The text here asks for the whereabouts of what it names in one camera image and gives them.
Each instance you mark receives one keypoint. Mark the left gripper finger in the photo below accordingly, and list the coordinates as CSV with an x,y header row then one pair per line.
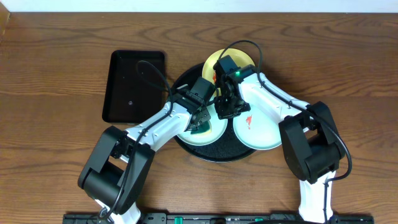
x,y
204,115
193,125

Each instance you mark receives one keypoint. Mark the light blue plate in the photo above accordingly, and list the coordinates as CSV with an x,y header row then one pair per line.
x,y
256,130
218,126

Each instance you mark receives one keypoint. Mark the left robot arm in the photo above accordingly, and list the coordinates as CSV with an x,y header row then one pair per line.
x,y
115,173

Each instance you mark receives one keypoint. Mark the round black tray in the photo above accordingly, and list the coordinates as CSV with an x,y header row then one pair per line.
x,y
225,149

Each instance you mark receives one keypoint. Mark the black rectangular tray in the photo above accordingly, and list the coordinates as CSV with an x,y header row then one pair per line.
x,y
134,89

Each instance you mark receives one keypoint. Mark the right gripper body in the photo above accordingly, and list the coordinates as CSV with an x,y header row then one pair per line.
x,y
227,107

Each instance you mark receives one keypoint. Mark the green yellow sponge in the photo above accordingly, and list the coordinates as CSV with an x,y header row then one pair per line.
x,y
204,128

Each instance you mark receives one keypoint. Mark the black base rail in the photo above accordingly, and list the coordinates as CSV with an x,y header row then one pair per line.
x,y
162,218

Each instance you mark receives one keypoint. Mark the yellow plate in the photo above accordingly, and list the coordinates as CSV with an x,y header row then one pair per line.
x,y
236,57

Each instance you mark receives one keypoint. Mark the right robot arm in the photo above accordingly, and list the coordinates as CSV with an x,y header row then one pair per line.
x,y
311,144

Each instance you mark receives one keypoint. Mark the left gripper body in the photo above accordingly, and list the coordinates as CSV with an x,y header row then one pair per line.
x,y
200,117

